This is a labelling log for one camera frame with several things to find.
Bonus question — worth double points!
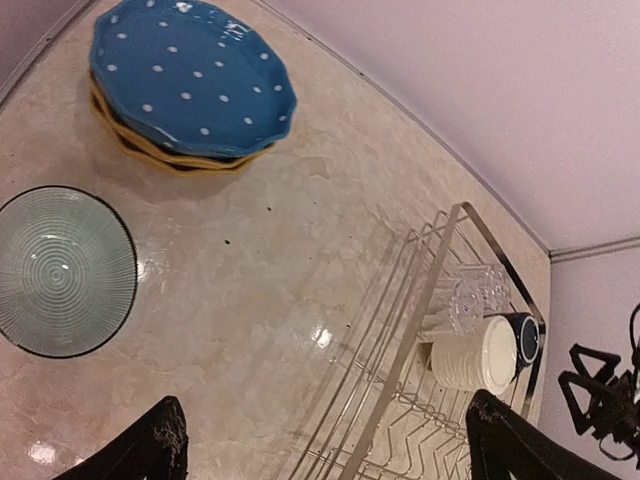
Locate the clear glass tumbler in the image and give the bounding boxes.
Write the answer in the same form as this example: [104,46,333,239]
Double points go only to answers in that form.
[455,264,511,315]
[431,278,484,333]

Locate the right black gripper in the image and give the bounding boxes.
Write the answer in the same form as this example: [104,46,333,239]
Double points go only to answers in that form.
[558,344,639,445]

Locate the metal wire dish rack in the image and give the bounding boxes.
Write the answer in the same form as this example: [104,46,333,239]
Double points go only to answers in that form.
[288,202,546,479]

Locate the right aluminium frame post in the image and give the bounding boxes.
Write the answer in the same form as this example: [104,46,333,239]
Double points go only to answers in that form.
[549,235,640,264]

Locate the pale striped bowl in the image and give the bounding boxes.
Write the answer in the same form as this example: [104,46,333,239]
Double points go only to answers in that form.
[1,185,138,359]

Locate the blue polka dot plate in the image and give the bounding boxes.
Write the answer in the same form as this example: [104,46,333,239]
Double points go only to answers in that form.
[89,1,297,158]

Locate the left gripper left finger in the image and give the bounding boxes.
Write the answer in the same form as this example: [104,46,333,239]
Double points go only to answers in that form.
[55,396,189,480]

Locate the cream ribbed mug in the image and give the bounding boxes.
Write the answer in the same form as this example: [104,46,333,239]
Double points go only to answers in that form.
[431,315,517,395]

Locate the dark blue mug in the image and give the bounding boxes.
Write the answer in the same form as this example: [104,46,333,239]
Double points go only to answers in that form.
[504,312,540,377]

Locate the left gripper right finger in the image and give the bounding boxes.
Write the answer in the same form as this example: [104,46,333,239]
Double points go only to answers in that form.
[466,390,617,480]

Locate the yellow polka dot plate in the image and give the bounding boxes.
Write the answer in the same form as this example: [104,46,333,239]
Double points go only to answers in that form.
[89,92,271,177]
[88,69,279,169]

